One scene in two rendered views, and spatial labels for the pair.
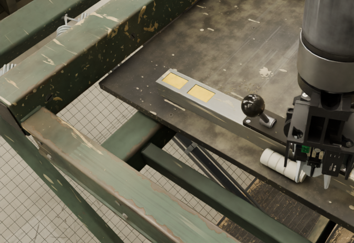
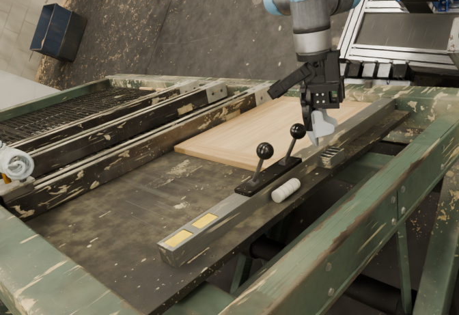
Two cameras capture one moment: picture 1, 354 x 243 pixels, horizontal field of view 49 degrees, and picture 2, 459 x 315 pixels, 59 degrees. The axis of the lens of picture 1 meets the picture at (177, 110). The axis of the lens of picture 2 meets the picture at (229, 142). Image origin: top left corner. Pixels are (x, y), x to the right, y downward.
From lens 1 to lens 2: 84 cm
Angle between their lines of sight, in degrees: 75
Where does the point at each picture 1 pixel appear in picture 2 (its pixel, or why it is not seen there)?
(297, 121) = (324, 83)
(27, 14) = not seen: outside the picture
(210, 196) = not seen: hidden behind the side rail
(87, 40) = (85, 284)
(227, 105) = (225, 205)
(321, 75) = (328, 39)
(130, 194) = (326, 241)
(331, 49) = (328, 22)
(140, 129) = (212, 296)
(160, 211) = (341, 223)
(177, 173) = not seen: hidden behind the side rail
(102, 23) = (58, 275)
